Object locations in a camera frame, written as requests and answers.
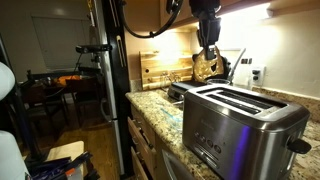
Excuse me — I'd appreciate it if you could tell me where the wooden cutting board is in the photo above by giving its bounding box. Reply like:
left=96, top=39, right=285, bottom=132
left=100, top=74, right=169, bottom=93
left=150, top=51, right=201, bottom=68
left=139, top=51, right=193, bottom=90

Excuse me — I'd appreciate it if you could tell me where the stainless steel two-slot toaster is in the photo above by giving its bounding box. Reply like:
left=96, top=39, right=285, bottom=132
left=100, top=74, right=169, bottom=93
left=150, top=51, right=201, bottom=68
left=182, top=84, right=311, bottom=180

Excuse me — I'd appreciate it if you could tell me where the wall power outlet with plug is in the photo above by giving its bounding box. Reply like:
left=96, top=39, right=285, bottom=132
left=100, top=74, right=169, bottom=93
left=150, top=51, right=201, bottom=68
left=251, top=66, right=265, bottom=86

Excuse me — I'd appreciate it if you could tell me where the dark wooden dining table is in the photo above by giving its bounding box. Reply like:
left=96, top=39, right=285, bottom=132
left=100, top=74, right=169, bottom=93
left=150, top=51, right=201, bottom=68
left=22, top=75, right=100, bottom=133

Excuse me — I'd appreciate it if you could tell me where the toasted bread slice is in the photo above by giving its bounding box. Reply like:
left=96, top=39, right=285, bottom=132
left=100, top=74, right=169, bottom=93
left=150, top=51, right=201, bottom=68
left=193, top=47, right=224, bottom=82

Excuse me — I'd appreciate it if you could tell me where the black refrigerator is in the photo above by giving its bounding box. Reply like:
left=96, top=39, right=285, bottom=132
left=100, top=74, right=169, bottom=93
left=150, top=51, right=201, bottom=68
left=94, top=0, right=133, bottom=179

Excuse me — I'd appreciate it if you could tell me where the black panini press grill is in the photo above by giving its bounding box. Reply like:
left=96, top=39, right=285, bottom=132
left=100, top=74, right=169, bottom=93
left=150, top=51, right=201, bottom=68
left=167, top=53, right=232, bottom=102

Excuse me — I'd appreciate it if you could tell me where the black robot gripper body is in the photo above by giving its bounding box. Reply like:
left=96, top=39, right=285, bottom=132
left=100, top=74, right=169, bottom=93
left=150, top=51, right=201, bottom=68
left=198, top=12, right=221, bottom=47

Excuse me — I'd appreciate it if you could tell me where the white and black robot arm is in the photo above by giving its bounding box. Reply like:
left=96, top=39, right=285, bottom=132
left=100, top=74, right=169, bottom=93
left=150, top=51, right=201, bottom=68
left=165, top=0, right=221, bottom=60

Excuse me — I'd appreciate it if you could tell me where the clear glass baking dish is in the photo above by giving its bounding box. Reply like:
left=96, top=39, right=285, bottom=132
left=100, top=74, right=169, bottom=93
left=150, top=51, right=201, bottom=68
left=161, top=108, right=183, bottom=131

